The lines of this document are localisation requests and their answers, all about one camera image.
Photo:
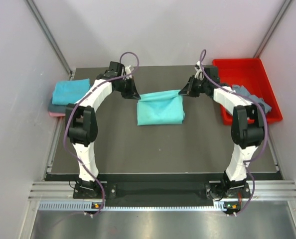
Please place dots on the right aluminium corner post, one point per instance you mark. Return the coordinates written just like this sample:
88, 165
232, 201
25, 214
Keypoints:
282, 11

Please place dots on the folded pink t-shirt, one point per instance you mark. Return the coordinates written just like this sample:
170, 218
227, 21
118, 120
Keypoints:
52, 114

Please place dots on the left aluminium corner post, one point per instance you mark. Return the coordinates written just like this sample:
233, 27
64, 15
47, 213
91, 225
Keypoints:
48, 34

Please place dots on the folded blue t-shirt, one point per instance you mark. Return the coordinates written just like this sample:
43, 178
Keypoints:
69, 92

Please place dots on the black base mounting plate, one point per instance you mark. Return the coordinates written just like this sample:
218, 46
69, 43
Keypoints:
203, 190

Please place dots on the turquoise t-shirt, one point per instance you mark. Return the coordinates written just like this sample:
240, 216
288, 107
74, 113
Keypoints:
160, 108

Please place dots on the grey-blue t-shirt in bin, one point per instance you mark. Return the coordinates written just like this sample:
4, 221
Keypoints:
247, 93

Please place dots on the red plastic bin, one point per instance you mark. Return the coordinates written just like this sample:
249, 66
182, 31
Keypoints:
250, 73

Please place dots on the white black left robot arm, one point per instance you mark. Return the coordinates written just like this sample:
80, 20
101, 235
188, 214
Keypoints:
82, 128

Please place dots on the aluminium corner post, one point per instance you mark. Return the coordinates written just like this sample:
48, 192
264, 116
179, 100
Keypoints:
282, 11
48, 34

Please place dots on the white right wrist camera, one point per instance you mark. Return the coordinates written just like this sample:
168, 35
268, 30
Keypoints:
199, 72

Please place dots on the slotted grey cable duct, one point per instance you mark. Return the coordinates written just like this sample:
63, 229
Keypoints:
93, 207

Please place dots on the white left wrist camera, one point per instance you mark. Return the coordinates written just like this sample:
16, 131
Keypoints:
129, 70

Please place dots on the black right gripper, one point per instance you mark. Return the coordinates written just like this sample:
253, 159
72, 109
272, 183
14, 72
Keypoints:
188, 89

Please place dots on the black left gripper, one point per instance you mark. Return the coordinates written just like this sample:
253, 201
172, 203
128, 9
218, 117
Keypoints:
131, 93

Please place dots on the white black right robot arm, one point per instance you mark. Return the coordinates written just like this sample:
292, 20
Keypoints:
247, 128

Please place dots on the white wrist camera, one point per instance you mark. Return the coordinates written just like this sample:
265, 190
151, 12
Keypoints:
199, 72
129, 70

